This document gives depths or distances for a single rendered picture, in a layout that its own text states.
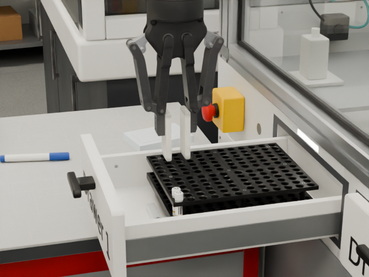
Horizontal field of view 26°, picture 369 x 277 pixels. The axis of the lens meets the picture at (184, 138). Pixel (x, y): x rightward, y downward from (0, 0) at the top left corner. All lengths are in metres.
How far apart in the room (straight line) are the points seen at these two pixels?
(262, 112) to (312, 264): 0.30
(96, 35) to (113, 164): 0.69
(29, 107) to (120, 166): 2.95
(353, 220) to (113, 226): 0.32
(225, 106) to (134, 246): 0.50
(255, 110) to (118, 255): 0.51
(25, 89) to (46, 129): 2.75
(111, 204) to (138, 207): 0.20
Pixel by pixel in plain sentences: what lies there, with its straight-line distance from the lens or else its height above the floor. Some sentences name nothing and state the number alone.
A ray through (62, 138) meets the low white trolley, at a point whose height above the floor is 0.76.
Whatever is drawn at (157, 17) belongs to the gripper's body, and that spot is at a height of 1.17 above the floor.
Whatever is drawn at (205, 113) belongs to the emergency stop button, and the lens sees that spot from 1.54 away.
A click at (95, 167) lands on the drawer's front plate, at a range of 1.18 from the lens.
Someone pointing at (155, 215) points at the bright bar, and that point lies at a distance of 1.21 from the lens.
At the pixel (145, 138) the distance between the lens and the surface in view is 1.69.
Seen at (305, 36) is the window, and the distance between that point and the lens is 1.29.
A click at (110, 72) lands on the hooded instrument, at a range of 1.98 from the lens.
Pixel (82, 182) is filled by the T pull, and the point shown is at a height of 0.91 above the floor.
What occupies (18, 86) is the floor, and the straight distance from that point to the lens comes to 4.61.
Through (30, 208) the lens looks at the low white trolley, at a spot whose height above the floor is 0.76.
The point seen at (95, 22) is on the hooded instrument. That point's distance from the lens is 1.95.
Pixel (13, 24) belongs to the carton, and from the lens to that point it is 4.98.
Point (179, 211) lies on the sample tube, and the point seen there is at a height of 0.88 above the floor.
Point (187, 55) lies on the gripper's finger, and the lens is 1.06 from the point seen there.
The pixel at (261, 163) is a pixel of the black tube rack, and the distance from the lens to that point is 1.26.
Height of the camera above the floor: 1.40
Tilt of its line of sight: 22 degrees down
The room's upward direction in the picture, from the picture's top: straight up
